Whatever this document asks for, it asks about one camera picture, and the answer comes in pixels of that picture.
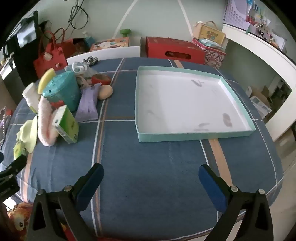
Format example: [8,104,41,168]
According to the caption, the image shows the yellow green cloth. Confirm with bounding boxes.
[16,116,38,154]

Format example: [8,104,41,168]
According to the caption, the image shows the purple perforated basket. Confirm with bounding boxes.
[223,0,251,29]

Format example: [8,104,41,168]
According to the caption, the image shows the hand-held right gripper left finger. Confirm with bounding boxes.
[26,163,104,241]

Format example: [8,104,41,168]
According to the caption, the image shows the white plastic container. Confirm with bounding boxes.
[22,83,42,114]

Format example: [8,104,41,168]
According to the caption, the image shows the blue plaid blanket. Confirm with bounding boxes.
[5,57,284,241]

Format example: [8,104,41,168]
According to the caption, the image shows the small yellow green packet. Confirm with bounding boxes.
[13,140,27,160]

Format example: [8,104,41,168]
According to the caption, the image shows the shallow teal cardboard box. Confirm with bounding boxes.
[135,66,256,143]

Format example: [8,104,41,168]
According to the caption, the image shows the red felt tote bag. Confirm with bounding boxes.
[33,28,74,79]

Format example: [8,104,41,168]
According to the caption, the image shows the pale blue packet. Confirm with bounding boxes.
[200,38,223,50]

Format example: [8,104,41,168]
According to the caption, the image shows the pink fluffy sock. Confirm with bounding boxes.
[38,96,67,147]

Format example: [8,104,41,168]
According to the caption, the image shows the pile of cardboard boxes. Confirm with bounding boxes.
[246,79,292,119]

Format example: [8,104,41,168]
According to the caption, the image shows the pink patterned cloth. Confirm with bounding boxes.
[75,71,93,90]

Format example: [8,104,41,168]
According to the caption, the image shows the pile of desk stationery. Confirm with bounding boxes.
[246,3,286,50]

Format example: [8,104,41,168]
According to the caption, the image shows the red cardboard box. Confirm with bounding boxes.
[146,36,206,65]

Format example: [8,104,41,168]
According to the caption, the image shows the pale blue face mask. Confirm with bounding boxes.
[65,61,89,75]

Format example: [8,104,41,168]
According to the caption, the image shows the black cabinet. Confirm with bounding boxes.
[2,10,41,87]

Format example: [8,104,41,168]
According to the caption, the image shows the teal pump bottle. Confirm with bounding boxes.
[82,31,96,47]

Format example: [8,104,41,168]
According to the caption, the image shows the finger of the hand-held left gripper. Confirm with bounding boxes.
[0,154,28,204]

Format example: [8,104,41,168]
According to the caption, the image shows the purple tissue pack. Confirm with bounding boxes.
[75,83,102,123]

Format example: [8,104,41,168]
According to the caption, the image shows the black wall cables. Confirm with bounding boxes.
[69,0,89,29]

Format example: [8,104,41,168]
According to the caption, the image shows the teal wet wipes pack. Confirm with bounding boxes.
[42,71,81,112]

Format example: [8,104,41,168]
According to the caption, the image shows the small yellow gift bag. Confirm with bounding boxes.
[193,21,226,45]

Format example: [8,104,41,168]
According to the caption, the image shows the orange toy box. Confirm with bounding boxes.
[89,37,130,52]

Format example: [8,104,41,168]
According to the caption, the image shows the white curved desk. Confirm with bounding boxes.
[222,23,296,142]

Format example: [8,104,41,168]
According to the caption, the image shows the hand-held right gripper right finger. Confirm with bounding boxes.
[198,164,274,241]

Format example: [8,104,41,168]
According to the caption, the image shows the yellow green scouring sponge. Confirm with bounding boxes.
[37,69,56,93]

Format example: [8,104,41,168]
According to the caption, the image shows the leopard print scrunchie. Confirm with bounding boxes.
[82,56,99,67]

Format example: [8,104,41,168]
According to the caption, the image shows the green tissue pack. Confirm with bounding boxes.
[53,105,79,144]

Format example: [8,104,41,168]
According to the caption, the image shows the beige egg-shaped sponge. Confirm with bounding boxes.
[98,85,114,100]

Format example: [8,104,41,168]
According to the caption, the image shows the orange plush toy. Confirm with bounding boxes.
[7,203,35,241]

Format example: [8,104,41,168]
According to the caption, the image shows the white foam board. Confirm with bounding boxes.
[66,46,141,67]

